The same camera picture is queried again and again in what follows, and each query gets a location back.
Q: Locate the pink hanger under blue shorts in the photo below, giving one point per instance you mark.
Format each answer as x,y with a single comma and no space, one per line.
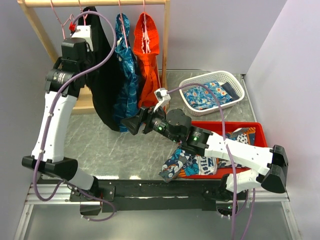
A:
123,24

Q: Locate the pink hanger under orange shorts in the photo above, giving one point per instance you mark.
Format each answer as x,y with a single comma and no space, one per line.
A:
145,34

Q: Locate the dark navy cloth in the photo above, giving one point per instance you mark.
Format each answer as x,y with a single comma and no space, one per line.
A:
230,90

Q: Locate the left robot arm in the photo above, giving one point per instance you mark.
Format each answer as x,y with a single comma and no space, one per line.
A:
62,90

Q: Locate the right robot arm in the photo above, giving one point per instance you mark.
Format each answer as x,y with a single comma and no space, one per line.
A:
267,167

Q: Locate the black shorts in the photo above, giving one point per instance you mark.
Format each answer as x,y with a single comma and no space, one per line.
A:
109,79

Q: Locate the orange shorts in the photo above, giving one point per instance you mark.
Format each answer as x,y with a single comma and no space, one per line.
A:
147,62

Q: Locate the blue patterned shorts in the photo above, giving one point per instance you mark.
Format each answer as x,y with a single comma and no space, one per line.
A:
127,100

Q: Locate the pink wire hanger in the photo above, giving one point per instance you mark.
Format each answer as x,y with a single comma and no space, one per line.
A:
82,10
61,23

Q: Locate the blue floral cloth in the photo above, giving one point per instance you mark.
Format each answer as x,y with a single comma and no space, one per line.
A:
200,99

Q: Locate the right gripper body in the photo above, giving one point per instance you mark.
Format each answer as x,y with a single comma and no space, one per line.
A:
155,120

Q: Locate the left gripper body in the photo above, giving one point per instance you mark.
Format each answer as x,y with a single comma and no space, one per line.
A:
91,58

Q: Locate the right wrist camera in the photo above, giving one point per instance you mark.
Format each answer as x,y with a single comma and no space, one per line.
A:
163,98

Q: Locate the red plastic tray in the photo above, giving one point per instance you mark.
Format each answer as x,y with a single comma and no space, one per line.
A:
230,126

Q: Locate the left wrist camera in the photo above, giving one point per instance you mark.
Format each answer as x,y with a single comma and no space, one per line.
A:
84,32

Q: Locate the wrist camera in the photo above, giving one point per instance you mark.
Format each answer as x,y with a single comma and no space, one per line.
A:
84,32
163,98

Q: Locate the white plastic basket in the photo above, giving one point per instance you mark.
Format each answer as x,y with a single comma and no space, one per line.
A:
221,77

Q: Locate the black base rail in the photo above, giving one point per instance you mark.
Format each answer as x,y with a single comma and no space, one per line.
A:
149,195

